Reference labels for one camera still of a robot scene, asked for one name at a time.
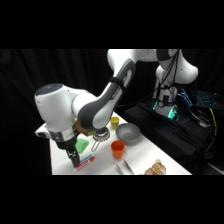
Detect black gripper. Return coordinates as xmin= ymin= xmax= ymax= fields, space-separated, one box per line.
xmin=54 ymin=137 xmax=82 ymax=169

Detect red pen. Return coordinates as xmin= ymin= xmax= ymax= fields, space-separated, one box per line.
xmin=73 ymin=156 xmax=96 ymax=173

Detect green curved block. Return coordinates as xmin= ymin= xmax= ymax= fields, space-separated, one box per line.
xmin=74 ymin=137 xmax=90 ymax=155

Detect metal strainer cup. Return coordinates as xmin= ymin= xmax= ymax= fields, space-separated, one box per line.
xmin=90 ymin=129 xmax=112 ymax=153

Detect orange plastic cup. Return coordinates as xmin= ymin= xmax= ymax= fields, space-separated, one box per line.
xmin=110 ymin=140 xmax=126 ymax=160

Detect yellow plastic cup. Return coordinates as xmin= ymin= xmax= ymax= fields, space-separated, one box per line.
xmin=109 ymin=116 xmax=120 ymax=131

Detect gray bowl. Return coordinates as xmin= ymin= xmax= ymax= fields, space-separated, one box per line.
xmin=115 ymin=122 xmax=142 ymax=146

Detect tiger plush toy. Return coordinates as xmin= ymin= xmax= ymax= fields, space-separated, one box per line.
xmin=143 ymin=159 xmax=167 ymax=176

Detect black robot stand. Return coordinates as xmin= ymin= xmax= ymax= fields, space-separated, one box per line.
xmin=123 ymin=99 xmax=224 ymax=176

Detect blue lit keyboard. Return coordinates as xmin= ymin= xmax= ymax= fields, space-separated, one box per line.
xmin=195 ymin=90 xmax=218 ymax=108

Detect tan wrist camera mount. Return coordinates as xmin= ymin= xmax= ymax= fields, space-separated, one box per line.
xmin=74 ymin=118 xmax=98 ymax=138

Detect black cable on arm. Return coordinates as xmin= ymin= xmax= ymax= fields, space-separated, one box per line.
xmin=114 ymin=49 xmax=183 ymax=109

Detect yellow cable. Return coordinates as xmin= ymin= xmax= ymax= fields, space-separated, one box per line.
xmin=208 ymin=107 xmax=218 ymax=138

